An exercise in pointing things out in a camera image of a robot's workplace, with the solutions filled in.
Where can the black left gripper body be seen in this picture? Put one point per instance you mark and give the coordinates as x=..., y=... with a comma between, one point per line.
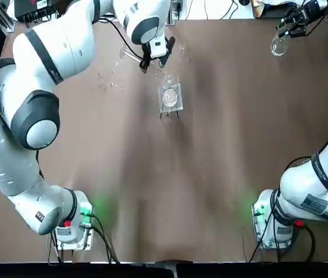
x=147, y=53

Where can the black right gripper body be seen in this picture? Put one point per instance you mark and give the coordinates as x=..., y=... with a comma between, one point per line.
x=303, y=14

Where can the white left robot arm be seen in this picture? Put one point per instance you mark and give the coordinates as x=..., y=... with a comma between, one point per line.
x=51, y=43

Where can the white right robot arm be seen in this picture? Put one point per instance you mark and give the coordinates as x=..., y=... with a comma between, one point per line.
x=311, y=188

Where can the orange brown packet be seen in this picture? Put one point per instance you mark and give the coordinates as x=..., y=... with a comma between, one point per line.
x=258, y=8

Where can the black network box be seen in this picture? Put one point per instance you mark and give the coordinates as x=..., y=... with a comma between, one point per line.
x=33, y=8

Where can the silver aluminium profile bar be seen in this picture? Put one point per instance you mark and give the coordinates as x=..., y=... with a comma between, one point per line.
x=7, y=23

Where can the black left wrist mount bar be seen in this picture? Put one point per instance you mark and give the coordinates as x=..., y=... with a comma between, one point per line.
x=170, y=43

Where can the aluminium camera post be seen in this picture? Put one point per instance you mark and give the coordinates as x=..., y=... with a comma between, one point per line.
x=173, y=14

